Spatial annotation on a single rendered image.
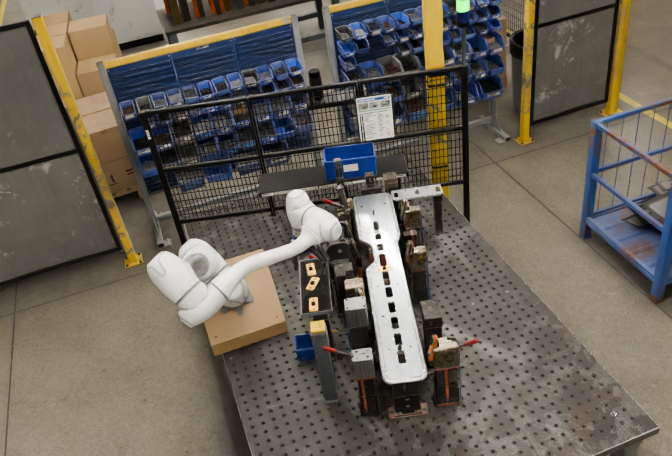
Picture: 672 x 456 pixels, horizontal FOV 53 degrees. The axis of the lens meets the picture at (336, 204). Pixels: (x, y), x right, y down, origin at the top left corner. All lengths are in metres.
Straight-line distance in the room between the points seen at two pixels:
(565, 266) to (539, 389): 1.82
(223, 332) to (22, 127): 2.19
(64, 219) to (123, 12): 4.86
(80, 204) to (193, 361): 1.49
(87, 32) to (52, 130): 2.69
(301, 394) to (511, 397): 0.95
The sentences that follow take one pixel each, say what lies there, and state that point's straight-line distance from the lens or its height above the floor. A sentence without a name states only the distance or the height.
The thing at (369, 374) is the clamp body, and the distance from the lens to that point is 2.96.
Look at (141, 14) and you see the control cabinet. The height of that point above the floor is 0.42.
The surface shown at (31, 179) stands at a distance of 5.16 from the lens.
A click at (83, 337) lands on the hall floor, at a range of 5.09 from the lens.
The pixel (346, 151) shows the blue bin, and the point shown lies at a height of 1.12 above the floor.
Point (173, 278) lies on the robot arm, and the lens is 2.70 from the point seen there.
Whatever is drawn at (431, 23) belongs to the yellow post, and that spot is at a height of 1.81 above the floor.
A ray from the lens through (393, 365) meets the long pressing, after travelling 2.94.
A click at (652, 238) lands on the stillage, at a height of 0.16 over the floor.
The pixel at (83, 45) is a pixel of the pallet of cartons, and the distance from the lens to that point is 7.57.
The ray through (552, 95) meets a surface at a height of 0.37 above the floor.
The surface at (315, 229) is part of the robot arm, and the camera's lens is 2.70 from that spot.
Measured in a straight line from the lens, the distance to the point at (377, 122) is 4.07.
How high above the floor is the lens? 3.21
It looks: 35 degrees down
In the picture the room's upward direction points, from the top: 9 degrees counter-clockwise
